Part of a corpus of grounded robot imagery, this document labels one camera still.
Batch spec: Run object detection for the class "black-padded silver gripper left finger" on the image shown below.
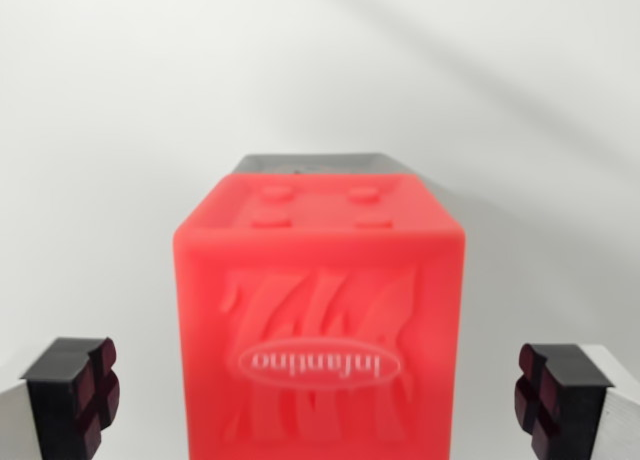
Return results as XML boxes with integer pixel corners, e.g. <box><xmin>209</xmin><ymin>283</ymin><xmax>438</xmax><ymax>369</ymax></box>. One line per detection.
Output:
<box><xmin>0</xmin><ymin>336</ymin><xmax>121</xmax><ymax>460</ymax></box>

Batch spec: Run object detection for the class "black-padded silver gripper right finger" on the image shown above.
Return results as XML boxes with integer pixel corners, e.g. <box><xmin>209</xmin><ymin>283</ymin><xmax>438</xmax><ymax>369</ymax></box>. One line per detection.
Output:
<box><xmin>513</xmin><ymin>342</ymin><xmax>640</xmax><ymax>460</ymax></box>

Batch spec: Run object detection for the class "red soft Infantino cube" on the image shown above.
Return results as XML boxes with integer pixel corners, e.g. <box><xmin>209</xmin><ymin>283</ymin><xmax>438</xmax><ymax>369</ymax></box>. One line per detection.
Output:
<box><xmin>171</xmin><ymin>173</ymin><xmax>467</xmax><ymax>460</ymax></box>

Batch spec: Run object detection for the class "grey soft cube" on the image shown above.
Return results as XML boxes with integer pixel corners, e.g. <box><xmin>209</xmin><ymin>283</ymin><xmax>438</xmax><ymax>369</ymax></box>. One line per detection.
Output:
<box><xmin>230</xmin><ymin>151</ymin><xmax>426</xmax><ymax>181</ymax></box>

